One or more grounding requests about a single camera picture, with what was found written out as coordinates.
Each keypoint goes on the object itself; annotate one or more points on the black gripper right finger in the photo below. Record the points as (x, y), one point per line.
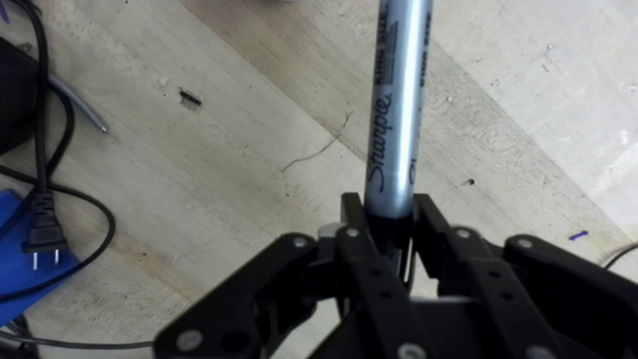
(531, 293)

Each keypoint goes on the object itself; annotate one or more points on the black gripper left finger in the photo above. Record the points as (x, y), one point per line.
(362, 261)

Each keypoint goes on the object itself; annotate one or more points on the black Sharpie marker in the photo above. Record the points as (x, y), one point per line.
(398, 106)

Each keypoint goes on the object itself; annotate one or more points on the black two-prong power plug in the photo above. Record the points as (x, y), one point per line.
(47, 237)

